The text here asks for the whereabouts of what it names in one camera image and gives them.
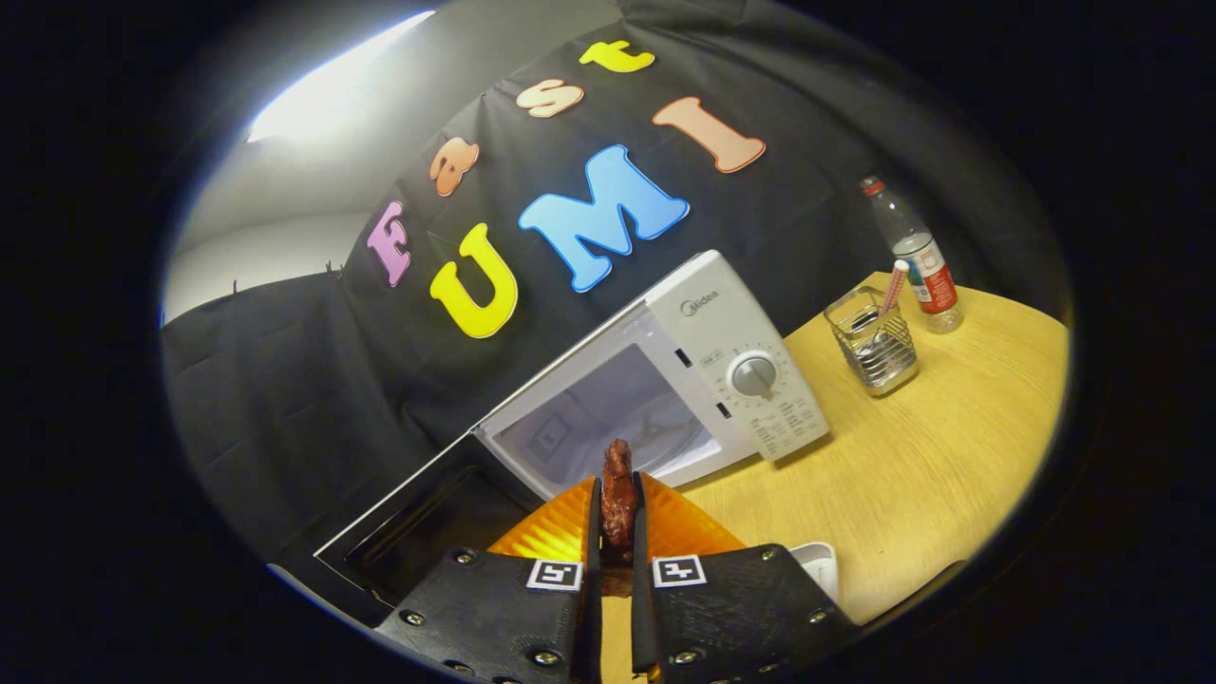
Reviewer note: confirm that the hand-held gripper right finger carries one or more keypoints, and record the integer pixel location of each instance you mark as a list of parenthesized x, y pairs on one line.
[(640, 608)]

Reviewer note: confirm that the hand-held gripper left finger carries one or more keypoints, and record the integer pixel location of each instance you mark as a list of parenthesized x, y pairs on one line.
[(593, 608)]

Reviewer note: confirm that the brown fried meat piece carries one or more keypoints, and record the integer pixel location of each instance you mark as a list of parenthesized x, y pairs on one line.
[(617, 494)]

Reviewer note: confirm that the white toaster oven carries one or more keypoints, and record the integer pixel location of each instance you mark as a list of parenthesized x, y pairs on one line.
[(741, 323)]

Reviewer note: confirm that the white rectangular plastic tray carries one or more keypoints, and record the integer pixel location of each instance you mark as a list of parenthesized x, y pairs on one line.
[(823, 567)]

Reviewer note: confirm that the pink straw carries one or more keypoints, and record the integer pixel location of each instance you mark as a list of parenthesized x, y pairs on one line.
[(894, 285)]

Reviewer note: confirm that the clear bottle with red label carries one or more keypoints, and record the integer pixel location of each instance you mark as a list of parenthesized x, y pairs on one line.
[(926, 271)]

